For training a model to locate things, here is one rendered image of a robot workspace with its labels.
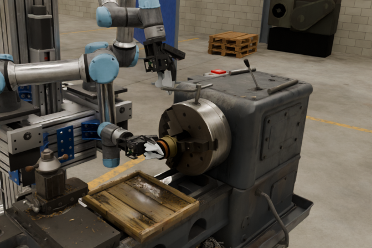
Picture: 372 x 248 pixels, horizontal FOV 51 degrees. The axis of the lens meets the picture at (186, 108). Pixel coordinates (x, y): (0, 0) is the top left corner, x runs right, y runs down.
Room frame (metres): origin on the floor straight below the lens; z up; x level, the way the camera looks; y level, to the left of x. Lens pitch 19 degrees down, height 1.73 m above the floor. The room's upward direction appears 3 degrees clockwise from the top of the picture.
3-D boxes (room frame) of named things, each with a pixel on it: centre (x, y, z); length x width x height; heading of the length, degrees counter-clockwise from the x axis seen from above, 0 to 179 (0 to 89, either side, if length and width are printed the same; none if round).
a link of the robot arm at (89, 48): (1.96, 0.46, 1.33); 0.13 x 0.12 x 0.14; 110
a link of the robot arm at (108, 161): (1.57, 0.32, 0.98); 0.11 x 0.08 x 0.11; 14
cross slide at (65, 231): (1.10, 0.39, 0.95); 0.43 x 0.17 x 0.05; 48
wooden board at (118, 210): (1.33, 0.16, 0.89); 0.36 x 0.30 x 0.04; 48
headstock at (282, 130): (1.86, -0.29, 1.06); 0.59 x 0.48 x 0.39; 138
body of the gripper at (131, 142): (1.45, 0.20, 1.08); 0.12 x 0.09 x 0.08; 48
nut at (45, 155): (1.14, 0.44, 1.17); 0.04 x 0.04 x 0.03
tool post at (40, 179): (1.14, 0.43, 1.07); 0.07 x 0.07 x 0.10; 48
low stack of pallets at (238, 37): (9.69, -1.09, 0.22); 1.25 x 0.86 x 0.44; 151
